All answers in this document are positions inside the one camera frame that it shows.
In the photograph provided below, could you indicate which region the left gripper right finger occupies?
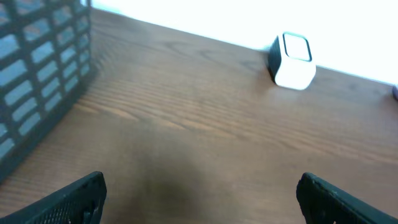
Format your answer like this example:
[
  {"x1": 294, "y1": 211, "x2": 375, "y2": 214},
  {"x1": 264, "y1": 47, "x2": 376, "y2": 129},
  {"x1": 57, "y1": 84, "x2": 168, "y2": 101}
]
[{"x1": 296, "y1": 172, "x2": 397, "y2": 224}]

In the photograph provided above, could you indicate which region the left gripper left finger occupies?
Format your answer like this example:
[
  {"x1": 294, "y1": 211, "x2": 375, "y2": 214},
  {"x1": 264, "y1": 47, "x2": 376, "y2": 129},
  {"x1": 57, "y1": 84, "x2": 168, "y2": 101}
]
[{"x1": 1, "y1": 171, "x2": 107, "y2": 224}]

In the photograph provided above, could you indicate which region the white barcode scanner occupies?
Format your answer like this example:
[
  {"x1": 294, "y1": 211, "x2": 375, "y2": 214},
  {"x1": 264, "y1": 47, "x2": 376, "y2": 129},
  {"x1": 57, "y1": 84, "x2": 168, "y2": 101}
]
[{"x1": 267, "y1": 32, "x2": 316, "y2": 90}]

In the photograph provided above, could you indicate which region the grey plastic mesh basket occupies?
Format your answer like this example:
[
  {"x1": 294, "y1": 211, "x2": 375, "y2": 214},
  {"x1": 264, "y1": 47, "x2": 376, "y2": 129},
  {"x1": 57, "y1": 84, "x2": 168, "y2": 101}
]
[{"x1": 1, "y1": 0, "x2": 96, "y2": 179}]

